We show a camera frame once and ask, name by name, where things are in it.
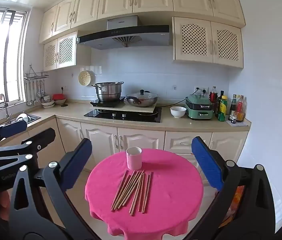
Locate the hanging metal ladle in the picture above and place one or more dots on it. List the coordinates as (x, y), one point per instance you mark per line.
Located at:
(29, 102)
(40, 90)
(35, 101)

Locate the wok with glass lid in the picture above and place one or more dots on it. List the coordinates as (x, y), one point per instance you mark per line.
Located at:
(142, 98)

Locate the red drink bottle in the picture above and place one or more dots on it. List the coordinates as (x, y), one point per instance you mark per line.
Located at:
(213, 97)

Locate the dark sauce bottle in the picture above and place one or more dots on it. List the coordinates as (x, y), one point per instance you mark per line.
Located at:
(232, 107)

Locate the stack of white bowls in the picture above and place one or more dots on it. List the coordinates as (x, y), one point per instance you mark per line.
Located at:
(48, 103)

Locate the pink cup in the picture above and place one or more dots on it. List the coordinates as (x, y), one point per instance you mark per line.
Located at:
(134, 158)

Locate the small dark bottle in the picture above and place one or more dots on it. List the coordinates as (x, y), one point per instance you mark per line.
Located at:
(233, 120)

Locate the steel kitchen sink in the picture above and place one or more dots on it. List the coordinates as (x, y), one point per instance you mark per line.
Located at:
(33, 118)

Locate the red sauce bottle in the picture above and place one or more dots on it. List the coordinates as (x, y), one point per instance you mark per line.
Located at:
(241, 110)

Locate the cream lattice door cabinet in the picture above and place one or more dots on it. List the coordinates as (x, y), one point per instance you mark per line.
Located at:
(210, 42)
(56, 55)

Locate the white double wall socket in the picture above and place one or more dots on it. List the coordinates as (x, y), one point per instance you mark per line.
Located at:
(202, 89)

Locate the metal faucet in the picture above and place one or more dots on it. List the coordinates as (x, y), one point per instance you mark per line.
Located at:
(4, 105)

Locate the pink tablecloth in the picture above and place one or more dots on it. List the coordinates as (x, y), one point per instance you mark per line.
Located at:
(170, 192)

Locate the barred window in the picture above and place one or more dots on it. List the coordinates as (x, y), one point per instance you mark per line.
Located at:
(7, 55)

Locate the black induction cooker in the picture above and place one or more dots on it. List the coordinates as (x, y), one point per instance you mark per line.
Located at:
(106, 103)

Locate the black glass gas hob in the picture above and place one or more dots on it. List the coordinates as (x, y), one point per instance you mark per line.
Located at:
(121, 116)

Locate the cream perforated steamer plate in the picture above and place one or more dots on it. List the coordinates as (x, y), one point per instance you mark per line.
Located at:
(86, 78)

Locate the black range hood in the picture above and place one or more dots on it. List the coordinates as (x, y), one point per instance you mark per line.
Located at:
(123, 33)

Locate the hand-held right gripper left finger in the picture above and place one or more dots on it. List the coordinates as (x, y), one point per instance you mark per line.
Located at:
(78, 162)

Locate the beige board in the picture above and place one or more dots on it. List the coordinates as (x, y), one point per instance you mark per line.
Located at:
(131, 109)

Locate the white bowl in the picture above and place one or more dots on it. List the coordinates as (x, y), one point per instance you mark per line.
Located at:
(178, 112)

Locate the steel bowl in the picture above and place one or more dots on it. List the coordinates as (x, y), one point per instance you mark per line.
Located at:
(22, 117)

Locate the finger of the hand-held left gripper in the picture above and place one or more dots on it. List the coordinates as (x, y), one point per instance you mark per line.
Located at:
(43, 138)
(13, 128)

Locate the white paper sheet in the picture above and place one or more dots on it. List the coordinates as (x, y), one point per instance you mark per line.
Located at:
(243, 123)

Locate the red container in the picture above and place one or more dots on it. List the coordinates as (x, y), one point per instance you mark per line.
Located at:
(58, 97)

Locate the green bottle yellow label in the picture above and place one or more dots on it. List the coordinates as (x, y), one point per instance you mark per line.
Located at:
(222, 110)

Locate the stainless steel pot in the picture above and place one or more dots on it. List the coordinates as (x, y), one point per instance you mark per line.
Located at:
(107, 91)

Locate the green electric grill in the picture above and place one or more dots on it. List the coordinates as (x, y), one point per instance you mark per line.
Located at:
(198, 107)

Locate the metal wall utensil rack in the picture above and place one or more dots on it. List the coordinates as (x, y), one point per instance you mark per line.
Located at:
(36, 76)

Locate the pile of wooden chopsticks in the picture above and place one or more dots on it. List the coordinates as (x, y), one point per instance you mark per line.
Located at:
(131, 190)

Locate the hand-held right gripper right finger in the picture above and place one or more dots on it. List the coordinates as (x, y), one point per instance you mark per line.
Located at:
(207, 162)

